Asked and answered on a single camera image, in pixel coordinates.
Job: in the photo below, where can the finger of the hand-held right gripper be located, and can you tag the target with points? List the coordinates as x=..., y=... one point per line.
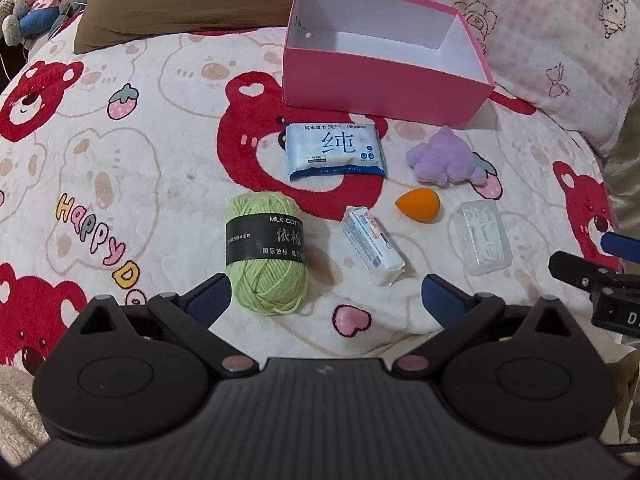
x=575, y=267
x=622, y=246

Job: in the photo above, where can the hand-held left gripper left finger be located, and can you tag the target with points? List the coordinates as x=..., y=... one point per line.
x=211, y=296

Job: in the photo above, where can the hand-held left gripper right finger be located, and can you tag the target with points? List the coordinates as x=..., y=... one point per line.
x=441, y=299

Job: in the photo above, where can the green yarn ball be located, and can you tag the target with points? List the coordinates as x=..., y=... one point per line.
x=262, y=265

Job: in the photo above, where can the clear plastic box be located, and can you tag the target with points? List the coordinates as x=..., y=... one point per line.
x=482, y=237

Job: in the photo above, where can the small white packet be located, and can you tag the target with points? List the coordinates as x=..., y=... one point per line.
x=372, y=245

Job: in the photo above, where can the orange makeup sponge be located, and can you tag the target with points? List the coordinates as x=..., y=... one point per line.
x=420, y=206

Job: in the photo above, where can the purple plush toy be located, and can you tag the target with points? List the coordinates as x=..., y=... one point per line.
x=442, y=160

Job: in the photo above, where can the blue white wet wipes pack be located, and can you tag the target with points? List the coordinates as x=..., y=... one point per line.
x=335, y=150

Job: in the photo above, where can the pink cardboard box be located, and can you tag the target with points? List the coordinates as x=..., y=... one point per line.
x=380, y=85

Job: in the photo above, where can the gold satin cloth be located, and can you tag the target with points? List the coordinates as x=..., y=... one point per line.
x=625, y=175

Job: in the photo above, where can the bear print blanket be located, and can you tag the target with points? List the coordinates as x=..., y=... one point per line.
x=150, y=170

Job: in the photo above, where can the pink checkered pillow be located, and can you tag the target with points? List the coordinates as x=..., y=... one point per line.
x=540, y=25

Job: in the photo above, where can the brown pillow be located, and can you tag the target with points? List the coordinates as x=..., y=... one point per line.
x=190, y=0

